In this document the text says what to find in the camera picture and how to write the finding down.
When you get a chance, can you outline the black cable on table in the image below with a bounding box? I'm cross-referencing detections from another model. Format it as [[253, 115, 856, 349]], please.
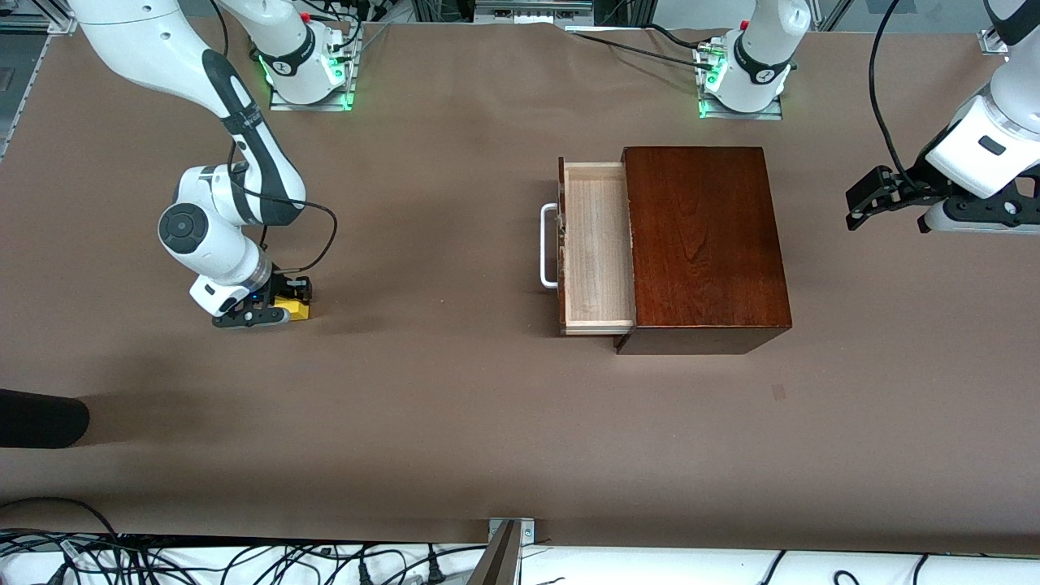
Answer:
[[567, 23, 720, 74]]

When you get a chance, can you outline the dark grey slanted beam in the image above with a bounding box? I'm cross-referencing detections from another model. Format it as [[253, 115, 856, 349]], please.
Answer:
[[467, 520, 522, 585]]

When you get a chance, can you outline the brown table cover sheet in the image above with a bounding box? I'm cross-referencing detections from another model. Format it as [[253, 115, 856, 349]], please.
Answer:
[[0, 15, 1040, 557]]

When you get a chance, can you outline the black cylinder object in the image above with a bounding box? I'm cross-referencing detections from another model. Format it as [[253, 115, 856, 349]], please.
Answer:
[[0, 388, 91, 449]]

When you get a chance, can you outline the wooden drawer with white handle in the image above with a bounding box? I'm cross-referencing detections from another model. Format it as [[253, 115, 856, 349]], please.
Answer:
[[540, 156, 638, 337]]

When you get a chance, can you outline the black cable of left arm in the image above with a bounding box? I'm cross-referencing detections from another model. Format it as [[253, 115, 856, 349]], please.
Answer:
[[866, 0, 923, 196]]

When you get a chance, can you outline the aluminium frame profile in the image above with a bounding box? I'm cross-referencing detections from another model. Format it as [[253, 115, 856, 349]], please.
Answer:
[[0, 15, 79, 160]]

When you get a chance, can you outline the small metal bracket plate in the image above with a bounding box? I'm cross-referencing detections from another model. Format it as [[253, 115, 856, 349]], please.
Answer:
[[487, 518, 536, 545]]

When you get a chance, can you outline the black looped floor cable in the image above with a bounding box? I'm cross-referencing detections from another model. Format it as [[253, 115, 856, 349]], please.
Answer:
[[0, 496, 124, 544]]

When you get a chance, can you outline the metal base plate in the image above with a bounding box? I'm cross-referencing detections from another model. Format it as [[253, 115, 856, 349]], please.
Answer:
[[695, 41, 786, 122], [268, 23, 358, 113]]

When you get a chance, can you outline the dark brown wooden cabinet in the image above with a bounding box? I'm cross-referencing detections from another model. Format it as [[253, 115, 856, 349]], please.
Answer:
[[615, 146, 794, 356]]

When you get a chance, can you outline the grey metal device box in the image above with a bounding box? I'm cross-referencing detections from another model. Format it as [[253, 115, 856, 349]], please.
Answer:
[[474, 0, 595, 24]]

